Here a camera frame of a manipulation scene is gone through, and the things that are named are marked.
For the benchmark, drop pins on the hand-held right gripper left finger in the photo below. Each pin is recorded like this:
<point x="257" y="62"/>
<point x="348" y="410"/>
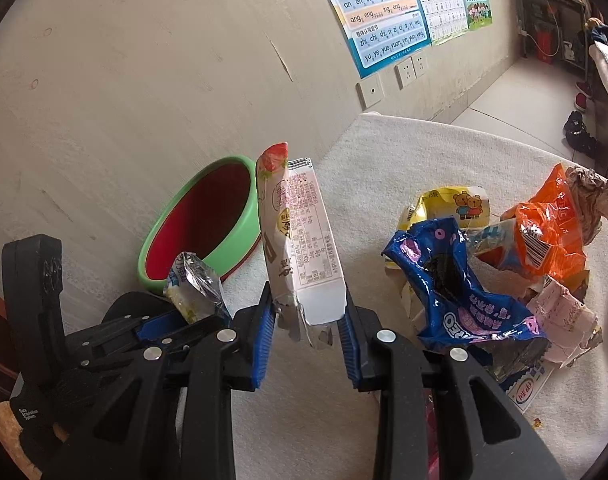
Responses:
<point x="264" y="342"/>

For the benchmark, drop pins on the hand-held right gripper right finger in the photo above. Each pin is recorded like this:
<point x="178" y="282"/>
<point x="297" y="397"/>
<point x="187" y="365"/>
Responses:
<point x="347" y="350"/>

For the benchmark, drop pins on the blue cookie wrapper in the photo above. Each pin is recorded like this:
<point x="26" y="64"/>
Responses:
<point x="453" y="285"/>

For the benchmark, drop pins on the red bucket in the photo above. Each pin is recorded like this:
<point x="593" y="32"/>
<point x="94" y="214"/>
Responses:
<point x="542" y="45"/>

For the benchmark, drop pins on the yellow wrapper with cartoon bears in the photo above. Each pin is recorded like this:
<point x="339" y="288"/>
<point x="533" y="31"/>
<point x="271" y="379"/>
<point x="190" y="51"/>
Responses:
<point x="456" y="205"/>

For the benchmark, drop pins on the blue and white wrapper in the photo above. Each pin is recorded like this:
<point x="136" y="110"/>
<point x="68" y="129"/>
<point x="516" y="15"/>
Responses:
<point x="526" y="385"/>

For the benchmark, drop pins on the crumpled paper ball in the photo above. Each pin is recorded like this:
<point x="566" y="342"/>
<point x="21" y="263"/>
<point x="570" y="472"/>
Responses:
<point x="593" y="195"/>

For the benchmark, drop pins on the white strawberry snack wrapper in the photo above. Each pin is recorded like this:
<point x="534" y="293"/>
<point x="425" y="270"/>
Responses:
<point x="304" y="230"/>

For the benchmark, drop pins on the black shoes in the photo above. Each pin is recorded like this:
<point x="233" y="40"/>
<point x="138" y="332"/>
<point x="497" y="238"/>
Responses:
<point x="581" y="135"/>

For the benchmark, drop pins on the white chart wall poster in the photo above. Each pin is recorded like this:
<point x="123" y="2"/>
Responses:
<point x="436" y="0"/>

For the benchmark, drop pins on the clear light blue wrapper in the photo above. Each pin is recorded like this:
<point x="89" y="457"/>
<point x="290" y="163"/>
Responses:
<point x="493" y="245"/>

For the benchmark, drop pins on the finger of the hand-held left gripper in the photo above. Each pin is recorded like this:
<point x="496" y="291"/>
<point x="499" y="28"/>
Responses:
<point x="159" y="327"/>
<point x="129" y="347"/>

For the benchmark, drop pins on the white wall socket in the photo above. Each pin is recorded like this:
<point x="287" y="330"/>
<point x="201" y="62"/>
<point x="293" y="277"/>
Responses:
<point x="405" y="73"/>
<point x="420" y="64"/>

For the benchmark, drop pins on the red shoes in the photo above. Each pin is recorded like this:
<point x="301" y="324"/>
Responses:
<point x="582" y="97"/>

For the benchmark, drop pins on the blue striped wall poster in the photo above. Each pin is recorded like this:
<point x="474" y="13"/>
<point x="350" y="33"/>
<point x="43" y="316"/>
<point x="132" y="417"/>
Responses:
<point x="378" y="15"/>

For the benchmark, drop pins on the white wall plate single hole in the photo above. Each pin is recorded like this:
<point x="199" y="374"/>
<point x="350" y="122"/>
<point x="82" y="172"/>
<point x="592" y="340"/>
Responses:
<point x="369" y="92"/>

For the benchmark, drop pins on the orange plastic wrapper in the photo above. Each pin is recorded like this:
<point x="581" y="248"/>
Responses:
<point x="553" y="230"/>

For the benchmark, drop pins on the green basin with red inside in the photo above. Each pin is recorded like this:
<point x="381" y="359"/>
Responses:
<point x="204" y="210"/>

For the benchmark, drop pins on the pale pink paper wrapper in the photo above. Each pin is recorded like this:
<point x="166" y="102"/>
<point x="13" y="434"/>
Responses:
<point x="563" y="315"/>

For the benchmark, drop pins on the dark metal shelf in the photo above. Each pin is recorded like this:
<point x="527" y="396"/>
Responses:
<point x="548" y="0"/>

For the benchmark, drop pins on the silver foil snack wrapper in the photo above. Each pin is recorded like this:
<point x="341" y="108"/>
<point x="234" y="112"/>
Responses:
<point x="194" y="285"/>

